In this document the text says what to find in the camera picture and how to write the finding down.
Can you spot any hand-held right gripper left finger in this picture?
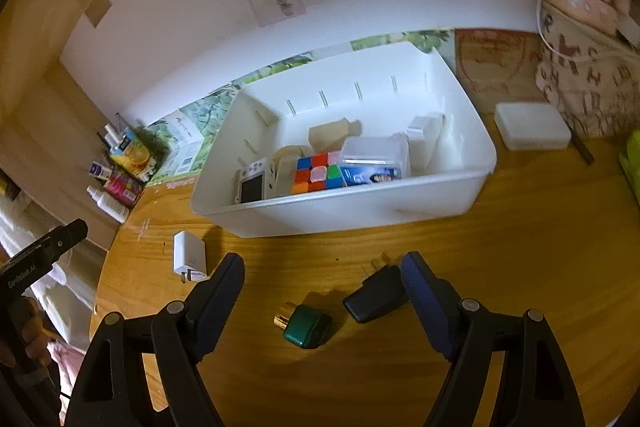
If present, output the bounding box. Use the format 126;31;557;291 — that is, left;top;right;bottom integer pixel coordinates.
65;252;247;427

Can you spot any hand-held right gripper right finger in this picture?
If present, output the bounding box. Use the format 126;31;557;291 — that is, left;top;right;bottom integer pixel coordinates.
400;251;586;427

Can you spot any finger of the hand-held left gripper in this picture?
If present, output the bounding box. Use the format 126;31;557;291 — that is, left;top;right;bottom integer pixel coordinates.
30;219;89;266

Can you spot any black power adapter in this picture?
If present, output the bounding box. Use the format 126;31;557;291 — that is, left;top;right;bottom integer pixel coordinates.
342;264;408;324

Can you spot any white wall charger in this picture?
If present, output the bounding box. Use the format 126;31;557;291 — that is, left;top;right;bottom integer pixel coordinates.
172;231;208;284

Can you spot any small white digital camera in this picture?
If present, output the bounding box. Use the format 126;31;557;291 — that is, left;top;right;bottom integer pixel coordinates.
233;157;277;205

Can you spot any white plastic storage bin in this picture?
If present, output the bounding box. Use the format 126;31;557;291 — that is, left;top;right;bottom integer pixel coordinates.
190;42;498;239

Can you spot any multicolour puzzle cube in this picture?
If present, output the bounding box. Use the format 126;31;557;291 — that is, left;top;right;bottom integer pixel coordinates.
291;152;347;195

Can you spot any clear plastic box with label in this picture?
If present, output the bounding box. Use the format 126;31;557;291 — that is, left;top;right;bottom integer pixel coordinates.
340;136;412;188

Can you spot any clear box with white pieces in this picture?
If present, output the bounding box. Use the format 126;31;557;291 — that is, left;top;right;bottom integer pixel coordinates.
406;112;446;168

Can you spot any grey pentagon-shaped box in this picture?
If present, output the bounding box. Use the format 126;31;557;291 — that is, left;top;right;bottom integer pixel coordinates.
308;117;363;155

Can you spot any person's left hand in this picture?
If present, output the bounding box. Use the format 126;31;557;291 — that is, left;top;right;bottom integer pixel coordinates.
20;298;53;372

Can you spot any white spray bottle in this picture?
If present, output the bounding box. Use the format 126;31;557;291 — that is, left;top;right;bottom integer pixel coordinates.
86;186;128;224

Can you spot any pink can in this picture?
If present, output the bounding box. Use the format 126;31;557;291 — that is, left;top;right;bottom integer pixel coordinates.
102;172;143;208

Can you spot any green bottle with gold cap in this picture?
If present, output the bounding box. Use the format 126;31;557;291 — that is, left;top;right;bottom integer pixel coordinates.
273;302;333;350

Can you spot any yellow juice pouch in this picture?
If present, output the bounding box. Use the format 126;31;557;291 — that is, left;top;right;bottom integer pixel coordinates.
109;129;156;180

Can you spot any small white bottle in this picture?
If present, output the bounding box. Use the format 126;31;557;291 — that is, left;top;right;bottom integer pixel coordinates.
103;124;126;148

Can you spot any wooden shelf unit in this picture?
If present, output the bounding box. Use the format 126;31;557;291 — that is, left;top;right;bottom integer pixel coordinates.
0;0;131;253

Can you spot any white carton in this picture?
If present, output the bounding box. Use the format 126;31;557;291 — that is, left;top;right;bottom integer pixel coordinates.
162;109;205;175

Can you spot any white soap box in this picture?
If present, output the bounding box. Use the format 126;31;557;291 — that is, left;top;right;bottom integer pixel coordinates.
495;102;572;151

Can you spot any black pen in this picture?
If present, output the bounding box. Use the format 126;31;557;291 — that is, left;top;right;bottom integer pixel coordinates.
572;134;596;165

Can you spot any brown tape piece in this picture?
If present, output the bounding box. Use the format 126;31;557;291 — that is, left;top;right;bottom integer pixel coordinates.
85;0;113;28

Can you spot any green tissue pack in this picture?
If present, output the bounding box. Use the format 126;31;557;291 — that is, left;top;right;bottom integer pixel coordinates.
618;142;640;208

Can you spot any brown printed paper bag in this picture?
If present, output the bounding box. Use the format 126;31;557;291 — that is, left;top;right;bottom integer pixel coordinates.
454;28;548;115

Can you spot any letter-print fabric bag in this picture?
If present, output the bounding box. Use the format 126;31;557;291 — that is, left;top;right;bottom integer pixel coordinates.
535;0;640;138

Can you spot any white charger block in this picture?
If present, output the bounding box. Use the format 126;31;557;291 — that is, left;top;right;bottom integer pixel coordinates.
617;12;640;42

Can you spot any white cable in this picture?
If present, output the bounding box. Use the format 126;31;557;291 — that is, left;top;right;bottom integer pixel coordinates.
536;0;551;58

